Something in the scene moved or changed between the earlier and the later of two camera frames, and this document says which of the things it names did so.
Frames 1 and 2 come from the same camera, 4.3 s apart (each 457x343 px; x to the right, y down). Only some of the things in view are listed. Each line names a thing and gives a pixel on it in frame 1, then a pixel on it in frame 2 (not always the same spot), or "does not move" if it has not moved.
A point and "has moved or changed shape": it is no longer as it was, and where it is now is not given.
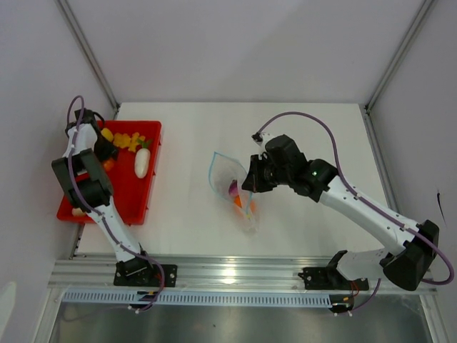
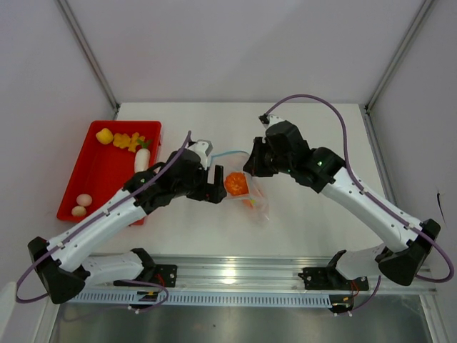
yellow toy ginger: (125, 141) does not move
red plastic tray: (131, 194) does not move
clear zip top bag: (226, 177) has moved or changed shape
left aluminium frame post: (78, 33) does not move
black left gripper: (110, 151) → (216, 191)
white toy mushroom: (78, 212) does not move
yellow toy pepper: (107, 134) does not move
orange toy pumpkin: (108, 165) → (235, 183)
